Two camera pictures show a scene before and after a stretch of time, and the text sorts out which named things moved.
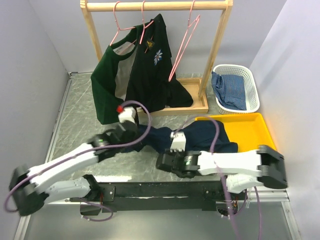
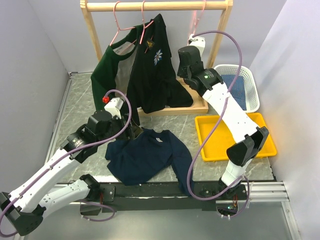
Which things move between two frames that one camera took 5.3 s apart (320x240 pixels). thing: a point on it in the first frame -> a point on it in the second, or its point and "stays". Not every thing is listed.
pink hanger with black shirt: (144, 27) stays
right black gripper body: (174, 153) -> (181, 72)
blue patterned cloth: (230, 90) stays
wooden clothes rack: (198, 87) stays
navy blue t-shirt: (209, 136) -> (145, 155)
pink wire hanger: (178, 60) -> (196, 16)
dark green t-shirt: (109, 76) stays
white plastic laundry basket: (252, 100) stays
